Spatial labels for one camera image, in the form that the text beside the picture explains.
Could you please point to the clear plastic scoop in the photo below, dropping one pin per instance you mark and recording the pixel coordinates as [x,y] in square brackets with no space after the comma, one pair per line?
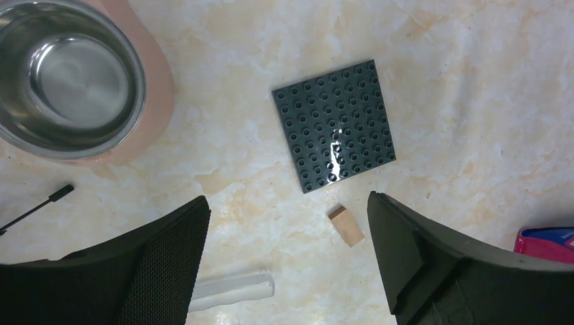
[232,289]

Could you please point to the steel pet bowl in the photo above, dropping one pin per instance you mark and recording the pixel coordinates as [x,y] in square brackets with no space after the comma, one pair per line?
[72,84]

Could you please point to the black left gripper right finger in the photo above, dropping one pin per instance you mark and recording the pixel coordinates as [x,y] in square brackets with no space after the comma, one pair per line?
[433,274]

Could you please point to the pink double bowl stand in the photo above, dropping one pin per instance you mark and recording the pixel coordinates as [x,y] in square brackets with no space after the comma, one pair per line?
[160,88]

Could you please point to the dark grey studded baseplate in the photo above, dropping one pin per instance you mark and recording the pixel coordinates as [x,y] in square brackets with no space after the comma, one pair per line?
[336,125]

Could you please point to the black mini tripod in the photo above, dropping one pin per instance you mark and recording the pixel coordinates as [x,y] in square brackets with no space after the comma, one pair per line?
[56,196]

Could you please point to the pet food bag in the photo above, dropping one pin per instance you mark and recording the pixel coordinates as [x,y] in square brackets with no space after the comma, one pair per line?
[549,243]

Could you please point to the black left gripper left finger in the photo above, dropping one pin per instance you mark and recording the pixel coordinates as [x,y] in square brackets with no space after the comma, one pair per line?
[145,276]

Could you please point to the small brown wooden block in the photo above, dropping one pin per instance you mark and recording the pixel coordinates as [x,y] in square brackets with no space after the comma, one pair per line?
[346,225]

